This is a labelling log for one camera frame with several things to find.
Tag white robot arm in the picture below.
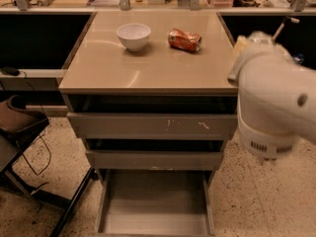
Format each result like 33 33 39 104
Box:
228 32 316 159

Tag bottom grey open drawer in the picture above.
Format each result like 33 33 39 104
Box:
95 170 215 237

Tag grey drawer cabinet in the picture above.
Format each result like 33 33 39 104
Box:
58 9 241 237

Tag top grey drawer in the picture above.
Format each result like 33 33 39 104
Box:
67 95 237 140

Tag white ceramic bowl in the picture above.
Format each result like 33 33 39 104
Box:
117 23 151 51

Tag black cable on floor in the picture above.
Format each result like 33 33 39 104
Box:
16 70 53 177

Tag plastic water bottle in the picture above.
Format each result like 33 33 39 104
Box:
292 53 304 65

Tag white stick black handle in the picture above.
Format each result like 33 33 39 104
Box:
272 16 300 41

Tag middle grey drawer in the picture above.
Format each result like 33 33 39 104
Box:
86 139 225 171

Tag black power adapter left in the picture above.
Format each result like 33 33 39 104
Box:
0 67 20 76

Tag crushed orange soda can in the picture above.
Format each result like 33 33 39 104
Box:
168 28 201 52

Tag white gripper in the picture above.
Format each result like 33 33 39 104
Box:
227 36 292 86

